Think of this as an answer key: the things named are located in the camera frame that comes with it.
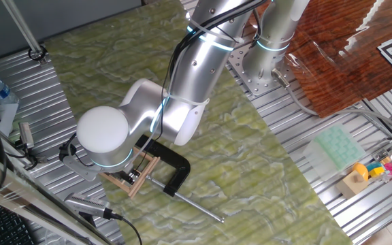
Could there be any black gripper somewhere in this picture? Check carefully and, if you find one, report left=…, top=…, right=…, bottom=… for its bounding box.
left=116, top=168, right=143, bottom=186

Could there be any black C-clamp with steel screw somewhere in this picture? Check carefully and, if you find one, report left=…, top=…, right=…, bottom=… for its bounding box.
left=136, top=134, right=226, bottom=224

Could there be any green marble pattern mat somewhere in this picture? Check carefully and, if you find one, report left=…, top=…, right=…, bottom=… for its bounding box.
left=42, top=0, right=353, bottom=245

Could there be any black keyboard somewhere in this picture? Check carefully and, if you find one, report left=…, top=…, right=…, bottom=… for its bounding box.
left=0, top=195, right=37, bottom=245

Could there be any white paper sheet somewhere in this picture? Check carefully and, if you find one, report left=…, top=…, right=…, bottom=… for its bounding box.
left=0, top=101, right=20, bottom=137

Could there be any aluminium stand pole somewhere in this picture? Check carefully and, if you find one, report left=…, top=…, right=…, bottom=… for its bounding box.
left=1, top=0, right=47, bottom=65

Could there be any translucent green plastic box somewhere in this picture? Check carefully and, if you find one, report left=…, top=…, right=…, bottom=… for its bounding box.
left=303, top=124, right=367, bottom=181

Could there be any tan wooden toy block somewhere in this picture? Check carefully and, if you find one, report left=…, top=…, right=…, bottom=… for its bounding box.
left=334, top=169, right=370, bottom=200

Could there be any glossy brown wood-grain board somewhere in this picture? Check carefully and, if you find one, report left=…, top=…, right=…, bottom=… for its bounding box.
left=243, top=0, right=392, bottom=119

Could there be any teal toy piece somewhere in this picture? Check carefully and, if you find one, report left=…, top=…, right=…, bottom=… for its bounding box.
left=365, top=161, right=384, bottom=173

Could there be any yellow toy block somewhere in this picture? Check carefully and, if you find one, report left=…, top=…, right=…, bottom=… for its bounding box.
left=368, top=166, right=386, bottom=179

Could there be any wooden model window frame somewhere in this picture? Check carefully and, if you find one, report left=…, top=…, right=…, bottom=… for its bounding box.
left=99, top=152, right=161, bottom=199

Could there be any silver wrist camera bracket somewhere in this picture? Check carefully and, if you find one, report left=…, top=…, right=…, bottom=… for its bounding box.
left=58, top=142, right=102, bottom=182

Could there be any silver depth camera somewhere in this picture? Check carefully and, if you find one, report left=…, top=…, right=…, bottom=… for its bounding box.
left=18, top=121, right=35, bottom=150
left=63, top=192, right=112, bottom=219

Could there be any thin black camera cable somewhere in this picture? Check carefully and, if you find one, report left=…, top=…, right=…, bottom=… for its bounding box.
left=5, top=141, right=47, bottom=171

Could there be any grey metal desk frame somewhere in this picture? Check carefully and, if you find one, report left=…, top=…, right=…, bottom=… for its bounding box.
left=0, top=146, right=115, bottom=245

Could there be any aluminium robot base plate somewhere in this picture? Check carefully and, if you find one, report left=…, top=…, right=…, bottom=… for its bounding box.
left=226, top=46, right=297, bottom=97

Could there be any black ring at pole foot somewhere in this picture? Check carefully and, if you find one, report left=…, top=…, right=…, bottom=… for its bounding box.
left=28, top=45, right=49, bottom=63

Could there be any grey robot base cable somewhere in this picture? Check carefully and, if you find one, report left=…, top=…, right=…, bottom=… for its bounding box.
left=272, top=67, right=392, bottom=137

